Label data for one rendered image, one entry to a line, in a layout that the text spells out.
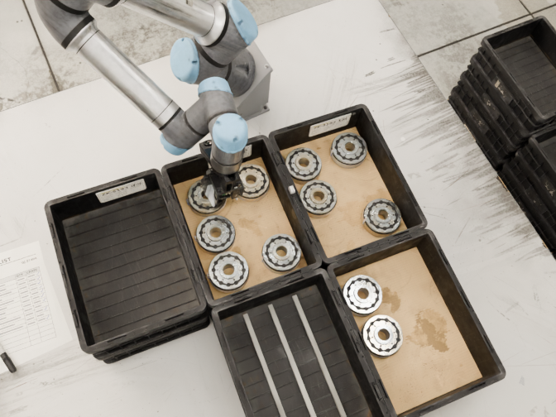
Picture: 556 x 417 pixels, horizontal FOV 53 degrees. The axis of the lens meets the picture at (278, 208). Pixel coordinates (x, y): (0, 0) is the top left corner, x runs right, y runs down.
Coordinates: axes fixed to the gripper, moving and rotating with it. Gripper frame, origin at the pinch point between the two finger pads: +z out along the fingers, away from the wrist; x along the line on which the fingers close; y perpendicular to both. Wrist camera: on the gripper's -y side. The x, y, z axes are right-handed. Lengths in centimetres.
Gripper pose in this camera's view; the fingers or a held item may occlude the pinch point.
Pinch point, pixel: (218, 191)
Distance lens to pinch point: 151.8
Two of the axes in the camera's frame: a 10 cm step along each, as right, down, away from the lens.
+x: 9.2, -2.8, 2.9
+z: -1.6, 4.2, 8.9
